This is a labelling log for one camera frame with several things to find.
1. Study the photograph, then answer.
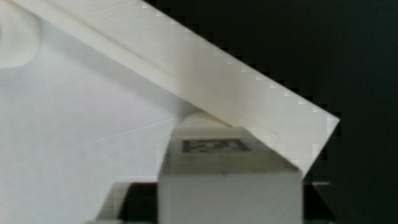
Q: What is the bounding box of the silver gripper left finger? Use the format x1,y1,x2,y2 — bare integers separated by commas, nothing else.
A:
86,182,159,224

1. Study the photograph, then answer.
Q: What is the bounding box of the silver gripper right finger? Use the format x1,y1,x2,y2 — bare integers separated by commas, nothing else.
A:
303,182,337,224

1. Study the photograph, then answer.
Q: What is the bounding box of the white table leg with tag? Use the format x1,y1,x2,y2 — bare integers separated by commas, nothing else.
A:
157,112,303,224

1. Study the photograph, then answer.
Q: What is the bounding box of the white square tabletop part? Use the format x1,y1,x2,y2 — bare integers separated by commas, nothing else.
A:
0,0,339,224

